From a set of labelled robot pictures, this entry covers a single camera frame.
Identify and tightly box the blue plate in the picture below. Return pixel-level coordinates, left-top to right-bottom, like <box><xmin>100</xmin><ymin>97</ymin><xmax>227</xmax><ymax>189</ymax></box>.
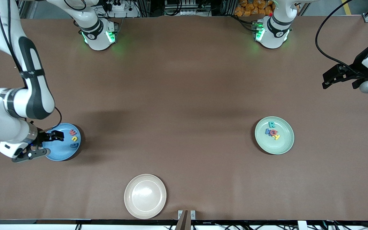
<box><xmin>42</xmin><ymin>123</ymin><xmax>81</xmax><ymax>161</ymax></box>

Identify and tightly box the pale green plate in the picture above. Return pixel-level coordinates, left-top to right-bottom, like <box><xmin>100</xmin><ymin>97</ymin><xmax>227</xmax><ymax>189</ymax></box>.
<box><xmin>255</xmin><ymin>116</ymin><xmax>295</xmax><ymax>155</ymax></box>

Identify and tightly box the orange packets bag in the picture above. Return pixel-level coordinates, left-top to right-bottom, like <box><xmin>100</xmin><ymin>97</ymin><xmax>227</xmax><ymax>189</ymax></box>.
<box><xmin>234</xmin><ymin>0</ymin><xmax>274</xmax><ymax>17</ymax></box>

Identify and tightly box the beige plate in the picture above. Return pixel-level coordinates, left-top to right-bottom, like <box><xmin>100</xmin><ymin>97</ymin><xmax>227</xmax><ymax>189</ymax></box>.
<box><xmin>124</xmin><ymin>174</ymin><xmax>167</xmax><ymax>219</ymax></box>

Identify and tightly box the white power strip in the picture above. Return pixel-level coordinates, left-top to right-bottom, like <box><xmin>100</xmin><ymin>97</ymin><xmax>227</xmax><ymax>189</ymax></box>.
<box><xmin>106</xmin><ymin>0</ymin><xmax>125</xmax><ymax>12</ymax></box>

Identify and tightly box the background electronics rack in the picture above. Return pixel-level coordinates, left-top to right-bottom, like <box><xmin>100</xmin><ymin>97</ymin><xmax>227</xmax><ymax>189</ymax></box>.
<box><xmin>164</xmin><ymin>0</ymin><xmax>212</xmax><ymax>16</ymax></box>

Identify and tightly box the table cover sheet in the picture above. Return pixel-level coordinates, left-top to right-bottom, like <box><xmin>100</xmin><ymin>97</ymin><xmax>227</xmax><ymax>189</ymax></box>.
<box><xmin>0</xmin><ymin>16</ymin><xmax>368</xmax><ymax>221</ymax></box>

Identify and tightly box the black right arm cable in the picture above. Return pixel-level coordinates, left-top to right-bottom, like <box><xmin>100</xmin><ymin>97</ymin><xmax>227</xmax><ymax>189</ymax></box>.
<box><xmin>45</xmin><ymin>107</ymin><xmax>62</xmax><ymax>131</ymax></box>

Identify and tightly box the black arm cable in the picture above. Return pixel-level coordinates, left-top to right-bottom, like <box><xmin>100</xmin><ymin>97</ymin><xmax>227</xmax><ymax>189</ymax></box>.
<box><xmin>315</xmin><ymin>0</ymin><xmax>368</xmax><ymax>77</ymax></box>
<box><xmin>45</xmin><ymin>107</ymin><xmax>62</xmax><ymax>131</ymax></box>

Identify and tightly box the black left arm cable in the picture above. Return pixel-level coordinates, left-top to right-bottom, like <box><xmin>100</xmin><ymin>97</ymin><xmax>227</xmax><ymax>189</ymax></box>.
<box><xmin>315</xmin><ymin>0</ymin><xmax>368</xmax><ymax>77</ymax></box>

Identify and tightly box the black table edge rail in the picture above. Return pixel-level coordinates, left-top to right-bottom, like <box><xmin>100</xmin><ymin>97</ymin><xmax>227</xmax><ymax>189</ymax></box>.
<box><xmin>0</xmin><ymin>219</ymin><xmax>368</xmax><ymax>230</ymax></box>

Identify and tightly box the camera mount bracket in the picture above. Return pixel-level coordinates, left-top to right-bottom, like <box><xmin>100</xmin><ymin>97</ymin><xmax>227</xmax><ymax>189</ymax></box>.
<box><xmin>175</xmin><ymin>210</ymin><xmax>196</xmax><ymax>230</ymax></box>

